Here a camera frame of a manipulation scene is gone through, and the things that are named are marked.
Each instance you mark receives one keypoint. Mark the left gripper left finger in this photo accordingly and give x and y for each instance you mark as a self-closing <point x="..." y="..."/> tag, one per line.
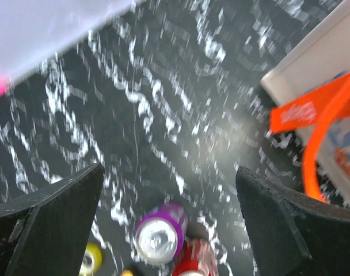
<point x="46" y="232"/>

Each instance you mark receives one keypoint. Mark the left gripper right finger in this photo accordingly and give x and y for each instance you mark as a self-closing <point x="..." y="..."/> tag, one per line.
<point x="291" y="233"/>

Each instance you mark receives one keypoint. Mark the red cola can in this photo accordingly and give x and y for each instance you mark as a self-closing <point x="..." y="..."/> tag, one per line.
<point x="196" y="258"/>

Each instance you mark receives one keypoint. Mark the purple soda can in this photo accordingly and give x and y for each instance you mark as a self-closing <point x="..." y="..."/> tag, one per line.
<point x="160" y="234"/>

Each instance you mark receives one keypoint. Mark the beige canvas bag orange handles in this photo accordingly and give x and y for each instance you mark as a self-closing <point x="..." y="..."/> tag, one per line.
<point x="311" y="89"/>

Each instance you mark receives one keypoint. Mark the yellow tape roll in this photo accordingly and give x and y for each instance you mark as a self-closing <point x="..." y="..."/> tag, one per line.
<point x="92" y="260"/>

